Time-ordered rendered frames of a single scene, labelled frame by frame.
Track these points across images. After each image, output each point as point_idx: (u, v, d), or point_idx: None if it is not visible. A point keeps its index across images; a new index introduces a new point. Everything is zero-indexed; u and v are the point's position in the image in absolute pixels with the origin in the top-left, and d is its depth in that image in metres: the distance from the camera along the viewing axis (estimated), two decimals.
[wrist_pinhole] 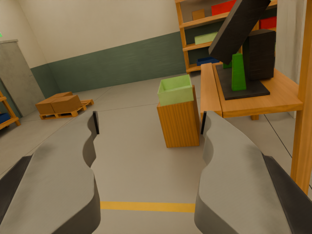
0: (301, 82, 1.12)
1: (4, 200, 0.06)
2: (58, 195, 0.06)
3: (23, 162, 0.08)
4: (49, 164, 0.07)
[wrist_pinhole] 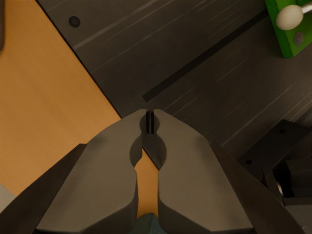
0: None
1: (58, 181, 0.07)
2: (101, 189, 0.07)
3: (79, 148, 0.08)
4: (99, 156, 0.08)
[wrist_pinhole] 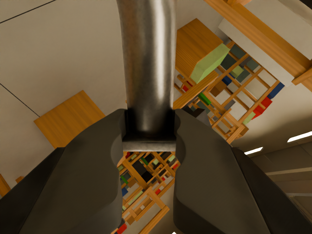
0: (249, 14, 1.25)
1: (37, 187, 0.07)
2: (84, 190, 0.06)
3: (57, 152, 0.08)
4: (79, 158, 0.08)
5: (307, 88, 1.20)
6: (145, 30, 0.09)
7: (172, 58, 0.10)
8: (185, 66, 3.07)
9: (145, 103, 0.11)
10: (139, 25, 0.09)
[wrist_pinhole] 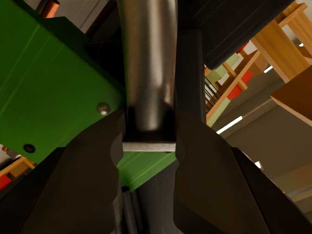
0: None
1: (37, 187, 0.07)
2: (84, 190, 0.06)
3: (57, 152, 0.08)
4: (79, 158, 0.08)
5: None
6: (146, 30, 0.09)
7: (172, 58, 0.10)
8: None
9: (145, 103, 0.11)
10: (139, 25, 0.09)
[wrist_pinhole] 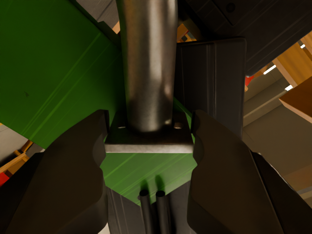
0: None
1: (16, 195, 0.06)
2: (67, 193, 0.06)
3: (35, 158, 0.08)
4: (60, 161, 0.08)
5: None
6: (145, 31, 0.09)
7: (172, 59, 0.10)
8: None
9: (144, 104, 0.11)
10: (139, 26, 0.09)
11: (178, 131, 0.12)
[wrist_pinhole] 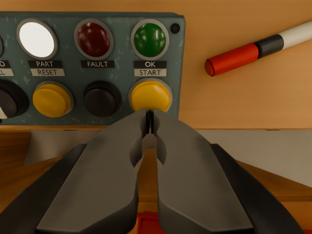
0: None
1: (58, 181, 0.07)
2: (101, 189, 0.07)
3: (79, 148, 0.08)
4: (99, 156, 0.08)
5: None
6: None
7: None
8: None
9: None
10: None
11: None
